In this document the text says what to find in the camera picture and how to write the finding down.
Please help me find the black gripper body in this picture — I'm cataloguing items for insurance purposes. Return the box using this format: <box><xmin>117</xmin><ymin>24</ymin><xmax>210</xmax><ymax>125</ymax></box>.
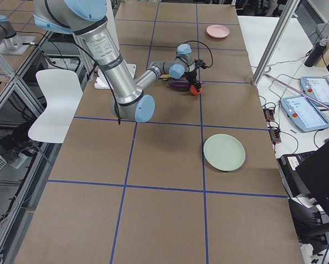
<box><xmin>186</xmin><ymin>69</ymin><xmax>198</xmax><ymax>83</ymax></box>

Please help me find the purple eggplant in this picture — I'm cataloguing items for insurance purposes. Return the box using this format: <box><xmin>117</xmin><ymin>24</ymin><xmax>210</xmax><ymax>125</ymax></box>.
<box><xmin>168</xmin><ymin>80</ymin><xmax>191</xmax><ymax>91</ymax></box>

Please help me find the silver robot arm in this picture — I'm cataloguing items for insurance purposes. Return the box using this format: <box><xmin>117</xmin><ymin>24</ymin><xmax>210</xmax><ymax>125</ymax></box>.
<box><xmin>34</xmin><ymin>1</ymin><xmax>203</xmax><ymax>123</ymax></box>

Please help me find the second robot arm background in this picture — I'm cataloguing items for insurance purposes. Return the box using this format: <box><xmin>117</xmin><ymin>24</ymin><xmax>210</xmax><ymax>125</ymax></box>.
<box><xmin>0</xmin><ymin>15</ymin><xmax>35</xmax><ymax>55</ymax></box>

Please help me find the pink plate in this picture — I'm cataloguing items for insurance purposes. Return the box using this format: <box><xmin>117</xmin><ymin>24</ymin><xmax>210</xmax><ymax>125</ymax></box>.
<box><xmin>206</xmin><ymin>24</ymin><xmax>230</xmax><ymax>39</ymax></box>

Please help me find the green plate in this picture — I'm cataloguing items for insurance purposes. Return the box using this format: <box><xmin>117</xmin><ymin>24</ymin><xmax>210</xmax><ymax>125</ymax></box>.
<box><xmin>203</xmin><ymin>134</ymin><xmax>246</xmax><ymax>172</ymax></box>

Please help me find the orange circuit board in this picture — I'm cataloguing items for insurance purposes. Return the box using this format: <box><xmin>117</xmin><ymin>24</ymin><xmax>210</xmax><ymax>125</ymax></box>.
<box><xmin>263</xmin><ymin>103</ymin><xmax>281</xmax><ymax>145</ymax></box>

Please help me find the teach pendant near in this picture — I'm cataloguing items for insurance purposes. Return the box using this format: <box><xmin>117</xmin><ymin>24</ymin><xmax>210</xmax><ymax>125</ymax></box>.
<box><xmin>280</xmin><ymin>95</ymin><xmax>329</xmax><ymax>133</ymax></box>

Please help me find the teach pendant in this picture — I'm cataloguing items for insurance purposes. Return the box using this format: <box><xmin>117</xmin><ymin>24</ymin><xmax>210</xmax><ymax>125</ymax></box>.
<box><xmin>280</xmin><ymin>95</ymin><xmax>329</xmax><ymax>133</ymax></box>
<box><xmin>300</xmin><ymin>76</ymin><xmax>329</xmax><ymax>106</ymax></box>

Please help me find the black water bottle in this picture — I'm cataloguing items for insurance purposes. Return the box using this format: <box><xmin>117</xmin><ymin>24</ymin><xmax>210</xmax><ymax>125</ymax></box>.
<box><xmin>304</xmin><ymin>38</ymin><xmax>329</xmax><ymax>67</ymax></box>

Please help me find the teach pendant far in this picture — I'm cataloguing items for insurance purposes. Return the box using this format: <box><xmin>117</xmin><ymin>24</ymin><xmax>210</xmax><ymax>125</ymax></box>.
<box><xmin>300</xmin><ymin>76</ymin><xmax>329</xmax><ymax>106</ymax></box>

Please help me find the white plastic chair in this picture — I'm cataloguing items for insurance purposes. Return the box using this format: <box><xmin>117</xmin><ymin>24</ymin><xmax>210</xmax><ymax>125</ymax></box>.
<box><xmin>28</xmin><ymin>69</ymin><xmax>83</xmax><ymax>144</ymax></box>

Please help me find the black laptop computer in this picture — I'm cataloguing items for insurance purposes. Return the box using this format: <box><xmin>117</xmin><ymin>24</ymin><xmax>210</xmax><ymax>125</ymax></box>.
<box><xmin>277</xmin><ymin>140</ymin><xmax>329</xmax><ymax>213</ymax></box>

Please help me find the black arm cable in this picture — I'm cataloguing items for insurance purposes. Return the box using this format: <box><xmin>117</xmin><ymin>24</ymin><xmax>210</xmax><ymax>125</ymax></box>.
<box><xmin>186</xmin><ymin>40</ymin><xmax>214</xmax><ymax>69</ymax></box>

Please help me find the aluminium frame post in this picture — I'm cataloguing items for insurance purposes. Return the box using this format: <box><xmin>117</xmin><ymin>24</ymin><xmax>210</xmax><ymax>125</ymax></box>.
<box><xmin>252</xmin><ymin>0</ymin><xmax>300</xmax><ymax>86</ymax></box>

